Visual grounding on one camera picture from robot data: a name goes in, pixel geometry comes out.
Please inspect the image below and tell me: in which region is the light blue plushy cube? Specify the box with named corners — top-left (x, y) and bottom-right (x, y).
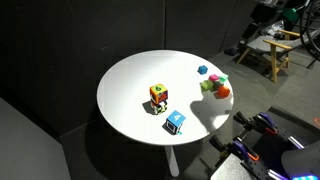
top-left (166, 110), bottom-right (186, 134)

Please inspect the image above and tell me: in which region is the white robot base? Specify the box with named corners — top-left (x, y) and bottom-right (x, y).
top-left (281, 141), bottom-right (320, 180)

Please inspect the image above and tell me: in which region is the orange plushy cube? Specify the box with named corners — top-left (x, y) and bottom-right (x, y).
top-left (149, 83), bottom-right (168, 104)

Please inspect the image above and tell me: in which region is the black white patterned plushy cube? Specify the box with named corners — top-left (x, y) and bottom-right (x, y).
top-left (150, 101), bottom-right (167, 115)

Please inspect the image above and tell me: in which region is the round white table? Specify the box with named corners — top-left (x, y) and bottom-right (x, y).
top-left (97, 50), bottom-right (234, 177)

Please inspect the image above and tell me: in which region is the small blue block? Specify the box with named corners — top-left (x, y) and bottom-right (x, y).
top-left (197, 65), bottom-right (208, 75)

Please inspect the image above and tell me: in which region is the small pink block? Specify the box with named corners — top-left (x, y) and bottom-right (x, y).
top-left (209, 74), bottom-right (220, 82)

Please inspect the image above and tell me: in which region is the small dark grey block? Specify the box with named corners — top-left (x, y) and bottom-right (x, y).
top-left (213, 81), bottom-right (224, 91)

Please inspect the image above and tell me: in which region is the small orange block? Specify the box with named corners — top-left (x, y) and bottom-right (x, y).
top-left (217, 86), bottom-right (230, 98)

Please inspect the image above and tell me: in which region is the small mint green block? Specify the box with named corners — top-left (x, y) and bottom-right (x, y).
top-left (219, 74), bottom-right (229, 82)

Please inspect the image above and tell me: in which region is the purple orange clamp lower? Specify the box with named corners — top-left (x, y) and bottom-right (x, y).
top-left (209, 135), bottom-right (259, 164)

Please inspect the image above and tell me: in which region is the purple orange clamp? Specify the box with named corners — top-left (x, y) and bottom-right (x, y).
top-left (209, 135), bottom-right (259, 164)
top-left (233, 111), bottom-right (277, 135)

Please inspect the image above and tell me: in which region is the purple orange clamp upper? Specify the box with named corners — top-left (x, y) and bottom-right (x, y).
top-left (233, 111), bottom-right (277, 135)

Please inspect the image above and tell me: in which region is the wooden chair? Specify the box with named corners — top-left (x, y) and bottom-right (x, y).
top-left (236, 20), bottom-right (320, 84)

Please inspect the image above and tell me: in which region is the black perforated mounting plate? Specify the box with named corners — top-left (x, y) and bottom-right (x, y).
top-left (210, 111), bottom-right (320, 180)

